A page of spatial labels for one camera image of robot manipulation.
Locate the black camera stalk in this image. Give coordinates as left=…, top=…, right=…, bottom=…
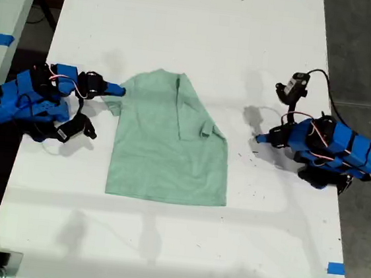
left=285, top=96, right=302, bottom=125

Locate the shiny metal bracket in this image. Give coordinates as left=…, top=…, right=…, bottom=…
left=0, top=249, right=24, bottom=277

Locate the black floor cable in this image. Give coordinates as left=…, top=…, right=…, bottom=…
left=26, top=3, right=54, bottom=27

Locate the black camera cable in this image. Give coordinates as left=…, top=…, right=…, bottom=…
left=12, top=93, right=65, bottom=146
left=302, top=67, right=346, bottom=120

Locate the square blue tape piece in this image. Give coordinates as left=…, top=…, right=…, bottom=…
left=326, top=261, right=347, bottom=277

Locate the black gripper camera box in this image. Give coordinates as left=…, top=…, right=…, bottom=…
left=54, top=111, right=100, bottom=147
left=273, top=69, right=312, bottom=107

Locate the red white arm wire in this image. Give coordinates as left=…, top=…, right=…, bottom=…
left=275, top=110, right=371, bottom=181
left=46, top=64, right=96, bottom=100

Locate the pale green T-shirt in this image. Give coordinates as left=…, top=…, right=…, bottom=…
left=94, top=63, right=240, bottom=209

